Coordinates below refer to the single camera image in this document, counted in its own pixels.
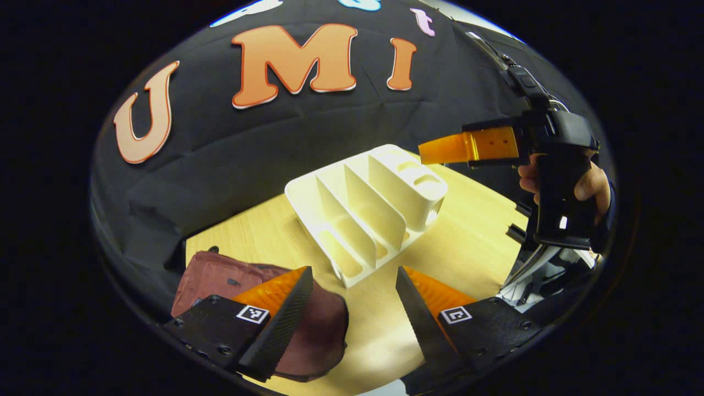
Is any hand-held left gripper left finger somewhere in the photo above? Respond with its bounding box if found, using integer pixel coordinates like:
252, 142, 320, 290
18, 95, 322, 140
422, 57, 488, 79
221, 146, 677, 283
162, 266, 315, 383

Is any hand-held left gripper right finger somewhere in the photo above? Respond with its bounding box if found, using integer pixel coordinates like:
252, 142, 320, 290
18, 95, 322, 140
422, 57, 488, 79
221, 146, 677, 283
394, 266, 543, 381

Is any maroon schoolbag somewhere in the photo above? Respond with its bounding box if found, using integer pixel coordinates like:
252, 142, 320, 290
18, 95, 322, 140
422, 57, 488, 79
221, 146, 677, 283
170, 251, 350, 383

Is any white bookshelf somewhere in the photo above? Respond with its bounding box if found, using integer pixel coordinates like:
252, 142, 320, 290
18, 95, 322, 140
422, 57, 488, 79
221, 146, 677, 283
284, 144, 449, 289

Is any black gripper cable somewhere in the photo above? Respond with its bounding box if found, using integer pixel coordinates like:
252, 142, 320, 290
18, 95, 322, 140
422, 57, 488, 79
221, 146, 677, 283
465, 30, 552, 112

